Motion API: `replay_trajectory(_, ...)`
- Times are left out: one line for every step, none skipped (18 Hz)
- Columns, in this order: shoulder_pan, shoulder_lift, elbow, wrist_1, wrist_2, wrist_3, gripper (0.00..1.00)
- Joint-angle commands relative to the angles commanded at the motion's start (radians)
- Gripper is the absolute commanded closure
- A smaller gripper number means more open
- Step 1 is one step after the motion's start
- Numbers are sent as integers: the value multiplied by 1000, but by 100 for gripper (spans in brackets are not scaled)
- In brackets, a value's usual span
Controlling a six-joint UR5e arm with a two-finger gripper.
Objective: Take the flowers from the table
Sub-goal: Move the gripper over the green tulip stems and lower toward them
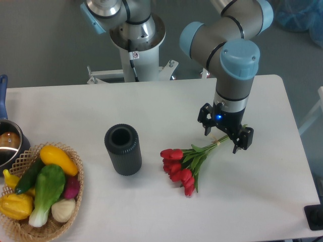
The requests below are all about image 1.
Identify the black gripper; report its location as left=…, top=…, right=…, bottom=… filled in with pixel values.
left=197, top=102, right=254, bottom=154

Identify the red tulip bouquet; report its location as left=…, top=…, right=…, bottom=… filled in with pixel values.
left=160, top=124, right=248, bottom=197

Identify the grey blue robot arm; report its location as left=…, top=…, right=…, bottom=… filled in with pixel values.
left=80, top=1, right=274, bottom=150

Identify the dark grey ribbed vase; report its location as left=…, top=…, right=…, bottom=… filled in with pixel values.
left=104, top=124, right=142, bottom=176

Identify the black device at table edge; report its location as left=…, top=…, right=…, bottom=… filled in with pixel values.
left=304, top=204, right=322, bottom=231

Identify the blue plastic bag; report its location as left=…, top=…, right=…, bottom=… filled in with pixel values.
left=275, top=1, right=322, bottom=47

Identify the magenta radish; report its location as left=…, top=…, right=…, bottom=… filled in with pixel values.
left=63, top=176, right=80, bottom=199

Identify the green bok choy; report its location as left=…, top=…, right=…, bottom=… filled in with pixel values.
left=29, top=164, right=66, bottom=227

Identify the white garlic bulb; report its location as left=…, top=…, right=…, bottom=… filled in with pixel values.
left=51, top=199, right=76, bottom=222

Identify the dark green cucumber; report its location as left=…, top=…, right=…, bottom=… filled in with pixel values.
left=14, top=158, right=45, bottom=195

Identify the yellow crookneck squash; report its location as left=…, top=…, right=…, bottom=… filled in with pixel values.
left=3, top=169, right=35, bottom=197

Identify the yellow ridged pumpkin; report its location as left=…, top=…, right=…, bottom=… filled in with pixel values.
left=1, top=193, right=33, bottom=220

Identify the woven wicker basket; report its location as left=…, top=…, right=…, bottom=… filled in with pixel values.
left=1, top=143, right=84, bottom=241

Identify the white frame at right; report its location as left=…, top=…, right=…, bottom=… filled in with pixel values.
left=298, top=86, right=322, bottom=136

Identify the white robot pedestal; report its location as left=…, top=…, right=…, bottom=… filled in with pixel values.
left=87, top=14, right=179, bottom=84

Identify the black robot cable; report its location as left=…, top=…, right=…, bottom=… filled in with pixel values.
left=127, top=39, right=140, bottom=82

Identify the blue handled saucepan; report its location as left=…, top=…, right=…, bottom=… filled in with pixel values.
left=1, top=75, right=31, bottom=176

